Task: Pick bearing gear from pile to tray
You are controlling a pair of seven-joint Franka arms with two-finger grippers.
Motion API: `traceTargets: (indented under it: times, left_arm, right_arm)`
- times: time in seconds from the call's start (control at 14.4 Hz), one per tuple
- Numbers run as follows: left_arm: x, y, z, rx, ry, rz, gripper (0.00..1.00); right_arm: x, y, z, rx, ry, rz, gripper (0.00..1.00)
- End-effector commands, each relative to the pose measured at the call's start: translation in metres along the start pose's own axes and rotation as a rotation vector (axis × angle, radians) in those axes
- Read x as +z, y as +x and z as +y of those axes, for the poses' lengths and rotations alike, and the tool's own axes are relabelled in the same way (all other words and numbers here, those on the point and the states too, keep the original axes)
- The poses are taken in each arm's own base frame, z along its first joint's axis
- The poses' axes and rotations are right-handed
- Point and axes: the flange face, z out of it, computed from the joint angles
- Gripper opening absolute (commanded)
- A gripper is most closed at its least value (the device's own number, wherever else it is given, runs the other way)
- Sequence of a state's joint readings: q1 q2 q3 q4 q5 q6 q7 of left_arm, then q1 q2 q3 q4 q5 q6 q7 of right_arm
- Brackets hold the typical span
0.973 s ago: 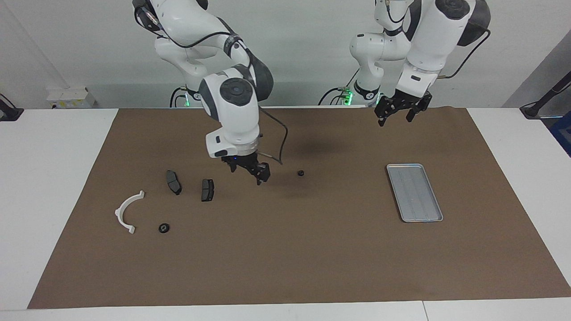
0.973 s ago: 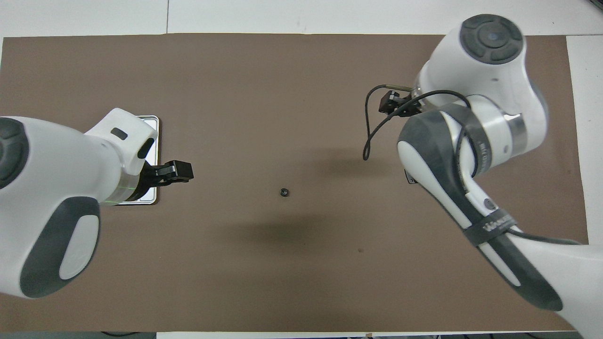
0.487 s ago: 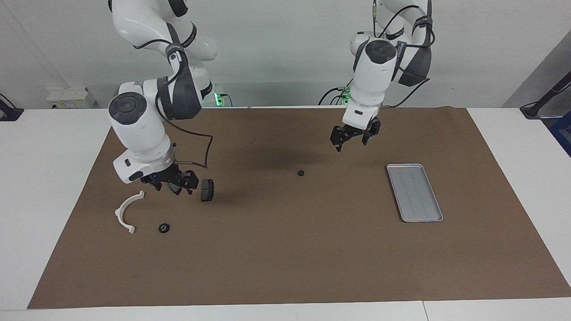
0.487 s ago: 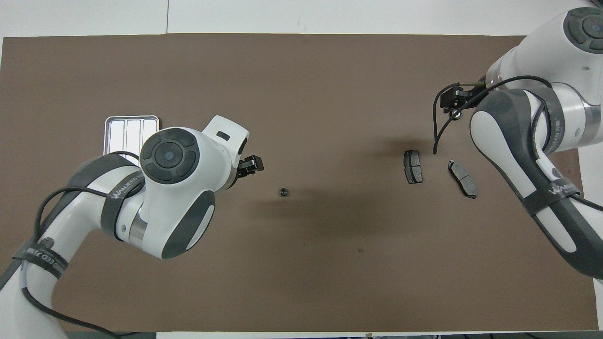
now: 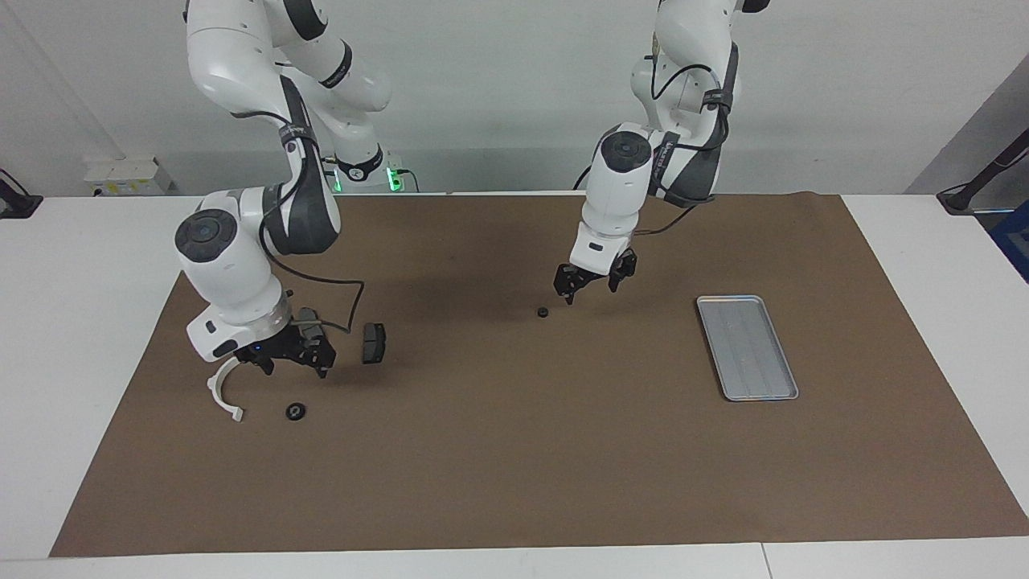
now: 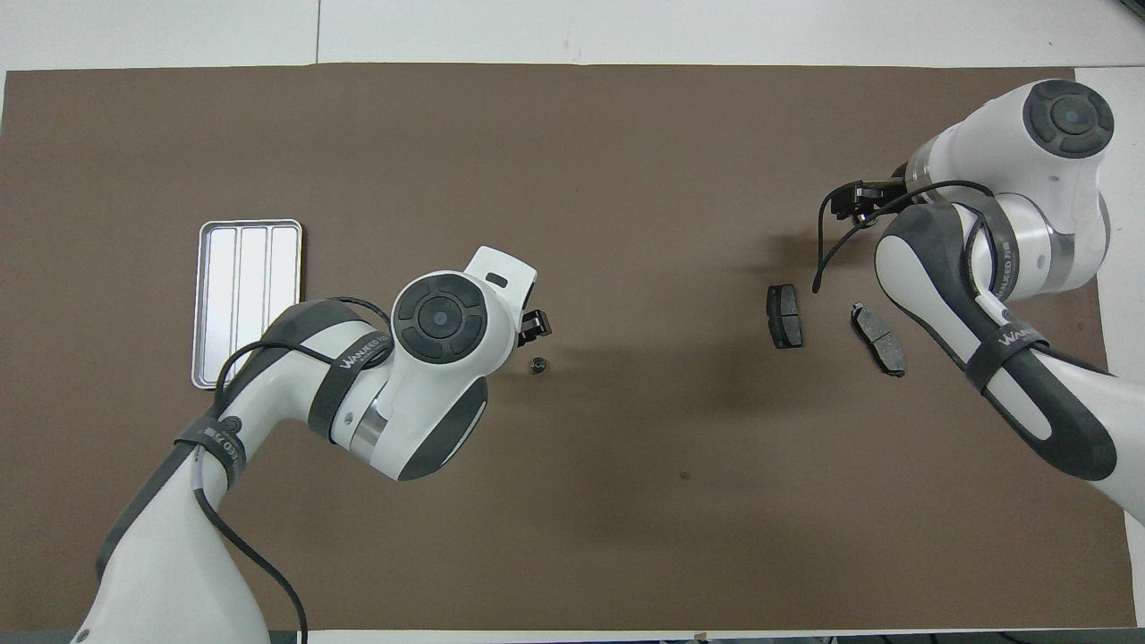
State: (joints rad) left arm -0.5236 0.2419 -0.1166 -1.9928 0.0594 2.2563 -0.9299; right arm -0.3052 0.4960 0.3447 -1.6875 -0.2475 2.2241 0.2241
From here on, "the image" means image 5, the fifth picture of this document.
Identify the black stand with pole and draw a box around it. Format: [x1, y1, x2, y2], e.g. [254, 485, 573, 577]
[937, 127, 1029, 215]

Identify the white curved plastic bracket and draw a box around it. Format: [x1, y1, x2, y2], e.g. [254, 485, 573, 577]
[207, 356, 245, 424]

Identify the blue crate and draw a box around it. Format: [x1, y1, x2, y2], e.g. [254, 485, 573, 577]
[987, 199, 1029, 284]

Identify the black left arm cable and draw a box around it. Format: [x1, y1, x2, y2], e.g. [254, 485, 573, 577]
[574, 64, 734, 239]

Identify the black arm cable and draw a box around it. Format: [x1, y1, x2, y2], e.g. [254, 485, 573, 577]
[574, 64, 734, 239]
[259, 237, 367, 335]

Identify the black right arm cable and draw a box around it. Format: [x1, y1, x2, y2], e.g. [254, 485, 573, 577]
[259, 237, 367, 335]

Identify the white power strip box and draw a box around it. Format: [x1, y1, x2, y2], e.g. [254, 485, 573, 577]
[84, 156, 174, 197]

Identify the silver metal tray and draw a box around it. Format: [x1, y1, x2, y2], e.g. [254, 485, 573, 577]
[696, 295, 800, 402]

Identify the black stand with clamp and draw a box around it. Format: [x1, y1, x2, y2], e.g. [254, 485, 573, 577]
[0, 167, 43, 220]

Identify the brown table mat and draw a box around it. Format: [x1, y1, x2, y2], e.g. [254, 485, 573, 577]
[50, 191, 1029, 557]

